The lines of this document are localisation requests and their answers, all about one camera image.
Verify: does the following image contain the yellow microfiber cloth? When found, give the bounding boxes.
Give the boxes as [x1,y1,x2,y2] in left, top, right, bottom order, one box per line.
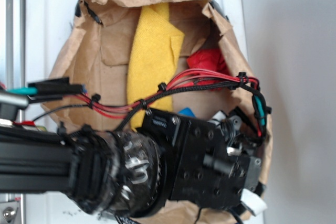
[126,3,185,132]

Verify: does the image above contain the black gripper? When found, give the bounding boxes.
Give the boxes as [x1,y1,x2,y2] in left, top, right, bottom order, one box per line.
[139,108,262,210]

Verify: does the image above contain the red and black cable bundle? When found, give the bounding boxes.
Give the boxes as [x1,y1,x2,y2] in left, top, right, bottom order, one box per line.
[27,68,272,141]

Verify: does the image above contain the white plastic tray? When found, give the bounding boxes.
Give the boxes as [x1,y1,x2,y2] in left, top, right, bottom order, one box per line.
[24,0,248,223]

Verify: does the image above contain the silver corner bracket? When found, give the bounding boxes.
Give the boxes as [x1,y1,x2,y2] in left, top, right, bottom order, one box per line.
[0,201,22,224]

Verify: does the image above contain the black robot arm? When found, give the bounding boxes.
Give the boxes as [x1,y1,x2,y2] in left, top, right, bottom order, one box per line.
[1,109,265,218]

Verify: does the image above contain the blue plastic bottle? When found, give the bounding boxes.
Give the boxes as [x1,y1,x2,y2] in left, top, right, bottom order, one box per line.
[178,107,195,118]

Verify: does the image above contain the aluminium frame rail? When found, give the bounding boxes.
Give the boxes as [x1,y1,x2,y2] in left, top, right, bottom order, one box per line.
[0,0,27,224]

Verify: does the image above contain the crumpled red paper ball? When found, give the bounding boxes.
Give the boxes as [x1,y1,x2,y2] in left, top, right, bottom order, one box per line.
[186,48,229,75]

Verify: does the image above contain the brown paper bag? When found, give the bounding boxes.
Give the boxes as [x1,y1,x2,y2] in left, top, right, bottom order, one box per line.
[50,0,271,223]

